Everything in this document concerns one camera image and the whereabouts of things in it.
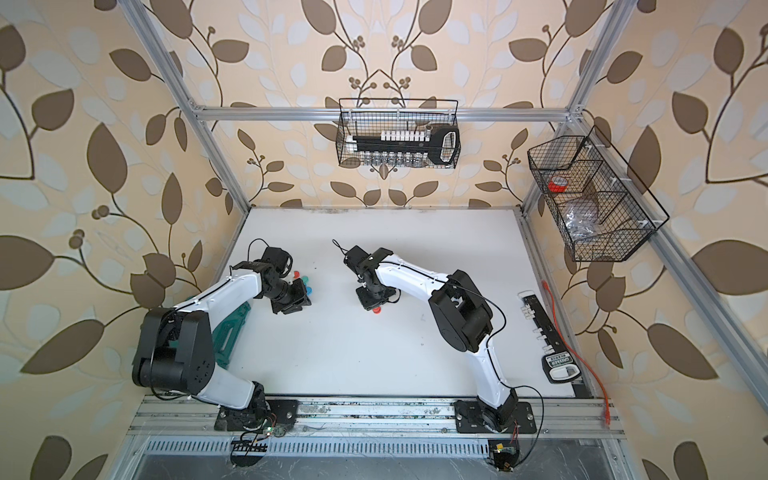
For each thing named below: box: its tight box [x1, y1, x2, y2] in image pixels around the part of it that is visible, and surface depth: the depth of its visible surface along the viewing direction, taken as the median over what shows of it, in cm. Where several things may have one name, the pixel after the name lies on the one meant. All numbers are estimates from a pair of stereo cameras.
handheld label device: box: [517, 290, 582, 384], surface depth 85 cm
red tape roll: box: [547, 176, 569, 193], surface depth 83 cm
